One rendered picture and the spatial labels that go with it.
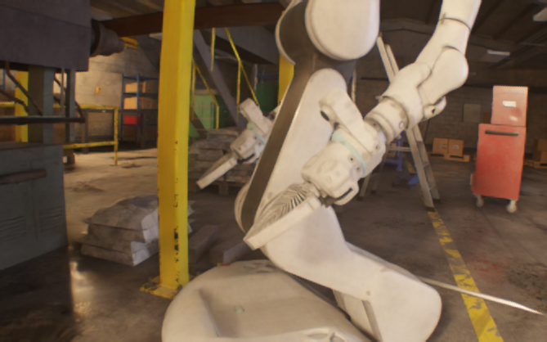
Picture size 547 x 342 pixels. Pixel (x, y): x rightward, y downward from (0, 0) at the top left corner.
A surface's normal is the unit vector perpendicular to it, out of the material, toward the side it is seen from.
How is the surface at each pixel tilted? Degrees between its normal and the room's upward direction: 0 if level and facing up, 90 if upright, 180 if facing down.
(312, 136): 90
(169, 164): 90
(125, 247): 63
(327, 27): 97
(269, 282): 73
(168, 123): 90
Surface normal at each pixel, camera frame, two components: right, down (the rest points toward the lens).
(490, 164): -0.61, 0.08
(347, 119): 0.22, -0.01
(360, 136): 0.00, -0.26
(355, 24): 0.35, 0.14
